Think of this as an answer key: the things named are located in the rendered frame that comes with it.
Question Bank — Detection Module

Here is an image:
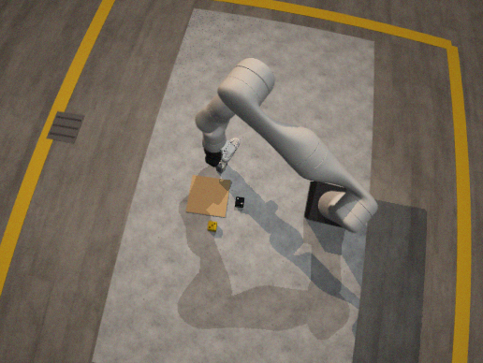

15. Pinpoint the white die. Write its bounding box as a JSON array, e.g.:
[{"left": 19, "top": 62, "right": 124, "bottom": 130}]
[{"left": 219, "top": 160, "right": 227, "bottom": 172}]

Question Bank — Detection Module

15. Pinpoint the yellow die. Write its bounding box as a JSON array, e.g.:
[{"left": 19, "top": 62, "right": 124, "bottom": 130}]
[{"left": 208, "top": 221, "right": 217, "bottom": 232}]

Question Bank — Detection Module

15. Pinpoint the tan mat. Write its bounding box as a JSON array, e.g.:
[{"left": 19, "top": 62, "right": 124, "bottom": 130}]
[{"left": 186, "top": 175, "right": 230, "bottom": 217}]

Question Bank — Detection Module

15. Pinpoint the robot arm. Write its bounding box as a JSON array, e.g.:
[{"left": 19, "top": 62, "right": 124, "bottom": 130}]
[{"left": 195, "top": 58, "right": 378, "bottom": 233}]

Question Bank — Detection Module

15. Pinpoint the black die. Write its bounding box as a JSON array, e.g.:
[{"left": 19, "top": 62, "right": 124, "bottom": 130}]
[{"left": 235, "top": 196, "right": 244, "bottom": 208}]

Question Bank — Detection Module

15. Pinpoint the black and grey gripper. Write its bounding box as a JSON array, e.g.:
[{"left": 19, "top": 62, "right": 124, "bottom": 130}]
[{"left": 202, "top": 137, "right": 241, "bottom": 173}]

